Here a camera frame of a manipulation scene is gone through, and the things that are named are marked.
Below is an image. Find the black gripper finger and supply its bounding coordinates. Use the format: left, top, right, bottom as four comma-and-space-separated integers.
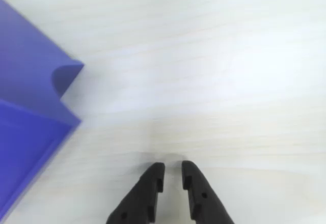
181, 160, 235, 224
105, 162, 166, 224

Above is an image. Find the blue rectangular plastic box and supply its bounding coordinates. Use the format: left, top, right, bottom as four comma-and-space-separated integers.
0, 0, 85, 221

